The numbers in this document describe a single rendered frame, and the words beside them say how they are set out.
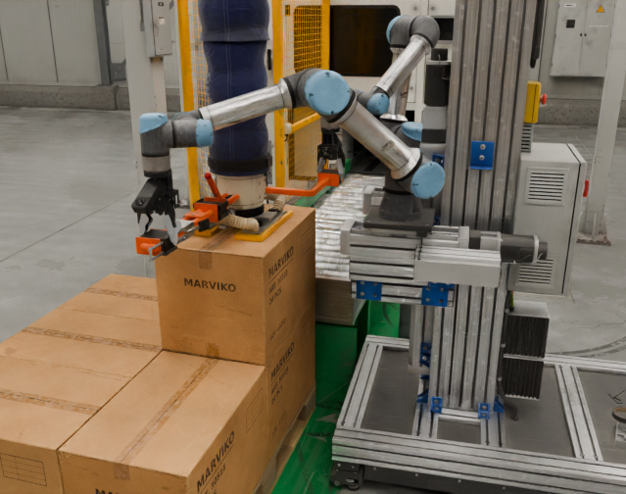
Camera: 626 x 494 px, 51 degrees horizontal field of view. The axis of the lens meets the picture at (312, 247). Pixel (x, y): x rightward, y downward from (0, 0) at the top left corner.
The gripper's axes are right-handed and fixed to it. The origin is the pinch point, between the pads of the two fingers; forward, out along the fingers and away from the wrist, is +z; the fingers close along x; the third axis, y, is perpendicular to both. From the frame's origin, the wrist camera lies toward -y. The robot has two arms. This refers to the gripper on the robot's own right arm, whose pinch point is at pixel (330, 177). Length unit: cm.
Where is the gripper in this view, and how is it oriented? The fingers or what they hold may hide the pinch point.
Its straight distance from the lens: 260.6
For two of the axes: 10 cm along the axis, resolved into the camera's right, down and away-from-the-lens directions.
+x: 9.6, 1.0, -2.8
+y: -2.9, 3.2, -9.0
